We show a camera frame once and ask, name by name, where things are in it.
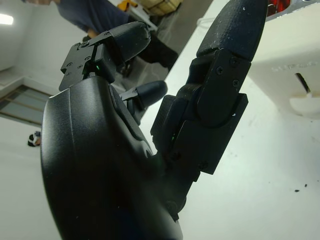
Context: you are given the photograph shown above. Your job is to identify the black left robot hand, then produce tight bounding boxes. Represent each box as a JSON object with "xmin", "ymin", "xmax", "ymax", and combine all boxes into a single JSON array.
[{"xmin": 41, "ymin": 0, "xmax": 268, "ymax": 240}]

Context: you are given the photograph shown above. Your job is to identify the white two-slot toaster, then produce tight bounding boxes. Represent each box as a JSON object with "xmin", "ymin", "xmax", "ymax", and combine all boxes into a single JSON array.
[{"xmin": 250, "ymin": 0, "xmax": 320, "ymax": 123}]

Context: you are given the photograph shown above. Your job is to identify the small black white device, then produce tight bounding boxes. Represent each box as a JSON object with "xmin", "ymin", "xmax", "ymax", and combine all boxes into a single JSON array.
[{"xmin": 27, "ymin": 131, "xmax": 42, "ymax": 147}]

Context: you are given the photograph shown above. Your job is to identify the bright ceiling light panel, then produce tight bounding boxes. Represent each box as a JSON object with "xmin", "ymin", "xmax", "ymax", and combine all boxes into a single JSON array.
[{"xmin": 0, "ymin": 12, "xmax": 14, "ymax": 26}]

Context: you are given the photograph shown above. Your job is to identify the wood framed window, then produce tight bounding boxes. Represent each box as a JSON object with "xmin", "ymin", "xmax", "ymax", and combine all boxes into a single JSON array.
[{"xmin": 0, "ymin": 83, "xmax": 48, "ymax": 126}]

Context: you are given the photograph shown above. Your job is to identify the wooden pallet crates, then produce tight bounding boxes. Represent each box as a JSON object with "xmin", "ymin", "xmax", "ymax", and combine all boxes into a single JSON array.
[{"xmin": 139, "ymin": 0, "xmax": 181, "ymax": 16}]

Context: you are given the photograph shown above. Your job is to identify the standing person in dark trousers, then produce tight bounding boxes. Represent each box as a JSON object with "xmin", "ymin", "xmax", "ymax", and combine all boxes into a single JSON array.
[{"xmin": 53, "ymin": 0, "xmax": 180, "ymax": 75}]

